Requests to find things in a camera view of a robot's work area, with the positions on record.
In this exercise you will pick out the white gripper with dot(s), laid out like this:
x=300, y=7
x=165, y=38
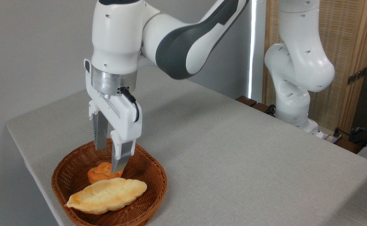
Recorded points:
x=122, y=119

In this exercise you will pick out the long braided bread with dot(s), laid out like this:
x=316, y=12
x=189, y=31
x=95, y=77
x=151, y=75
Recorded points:
x=108, y=194

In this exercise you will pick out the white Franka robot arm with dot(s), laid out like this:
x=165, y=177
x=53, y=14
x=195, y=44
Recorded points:
x=117, y=37

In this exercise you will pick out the round orange bread roll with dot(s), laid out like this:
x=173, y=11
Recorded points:
x=97, y=174

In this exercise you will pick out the brown wicker basket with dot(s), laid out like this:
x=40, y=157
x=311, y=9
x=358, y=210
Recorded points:
x=152, y=175

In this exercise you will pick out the grey tablecloth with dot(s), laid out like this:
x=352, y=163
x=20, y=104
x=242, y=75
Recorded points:
x=233, y=150

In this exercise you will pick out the bright vertical light strip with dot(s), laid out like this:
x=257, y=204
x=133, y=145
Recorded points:
x=252, y=47

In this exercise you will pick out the metal screen hinge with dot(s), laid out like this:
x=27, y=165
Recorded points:
x=356, y=76

